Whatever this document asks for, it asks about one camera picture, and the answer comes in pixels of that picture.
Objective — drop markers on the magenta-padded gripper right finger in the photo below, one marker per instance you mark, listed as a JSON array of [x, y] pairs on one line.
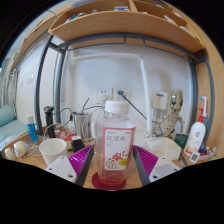
[[146, 160]]

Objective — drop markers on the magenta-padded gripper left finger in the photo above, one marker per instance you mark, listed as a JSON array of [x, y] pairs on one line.
[[80, 161]]

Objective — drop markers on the clear pink-label drink bottle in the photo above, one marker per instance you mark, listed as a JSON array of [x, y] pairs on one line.
[[115, 146]]

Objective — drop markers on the small black charger block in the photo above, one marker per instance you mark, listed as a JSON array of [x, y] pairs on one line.
[[77, 145]]

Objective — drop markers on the flat round red coaster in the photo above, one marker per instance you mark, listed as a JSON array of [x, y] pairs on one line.
[[96, 182]]

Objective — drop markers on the white paper cup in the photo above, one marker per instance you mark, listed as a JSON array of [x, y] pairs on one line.
[[52, 151]]

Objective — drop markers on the red white packet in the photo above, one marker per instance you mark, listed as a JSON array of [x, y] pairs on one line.
[[65, 135]]

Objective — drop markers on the steel tumbler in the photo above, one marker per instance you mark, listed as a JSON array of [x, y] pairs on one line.
[[79, 125]]

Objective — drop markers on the dark green round jar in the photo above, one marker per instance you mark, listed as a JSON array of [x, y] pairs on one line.
[[181, 139]]

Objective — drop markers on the small white thermometer display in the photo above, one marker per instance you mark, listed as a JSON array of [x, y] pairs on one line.
[[194, 157]]

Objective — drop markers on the black electric shaver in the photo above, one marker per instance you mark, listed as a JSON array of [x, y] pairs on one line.
[[49, 121]]

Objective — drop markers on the tree creature figurine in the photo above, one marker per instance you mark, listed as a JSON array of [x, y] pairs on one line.
[[172, 115]]

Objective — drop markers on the white red-pump lotion bottle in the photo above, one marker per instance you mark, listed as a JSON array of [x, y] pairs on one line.
[[195, 137]]

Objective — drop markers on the blue white-capped tube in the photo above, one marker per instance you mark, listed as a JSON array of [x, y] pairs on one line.
[[32, 129]]

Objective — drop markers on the small blue box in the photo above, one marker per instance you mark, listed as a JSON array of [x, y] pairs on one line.
[[203, 148]]

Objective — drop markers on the white round headphones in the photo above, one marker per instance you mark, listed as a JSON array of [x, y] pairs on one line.
[[17, 148]]

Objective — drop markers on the teal bed bedding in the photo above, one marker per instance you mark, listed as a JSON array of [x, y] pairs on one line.
[[8, 126]]

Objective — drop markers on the wooden wardrobe side panel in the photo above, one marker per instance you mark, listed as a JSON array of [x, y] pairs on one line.
[[215, 73]]

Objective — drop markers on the wooden shelf unit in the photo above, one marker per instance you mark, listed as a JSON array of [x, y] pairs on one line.
[[126, 26]]

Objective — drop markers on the white wall switch box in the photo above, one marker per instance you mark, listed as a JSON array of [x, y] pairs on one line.
[[159, 100]]

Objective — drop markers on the grey metal desk frame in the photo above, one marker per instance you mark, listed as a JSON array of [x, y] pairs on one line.
[[59, 93]]

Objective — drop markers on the white wall outlet with plug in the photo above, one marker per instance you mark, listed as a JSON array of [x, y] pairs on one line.
[[122, 93]]

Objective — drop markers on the white wall conduit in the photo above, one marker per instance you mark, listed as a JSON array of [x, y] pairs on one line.
[[144, 80]]

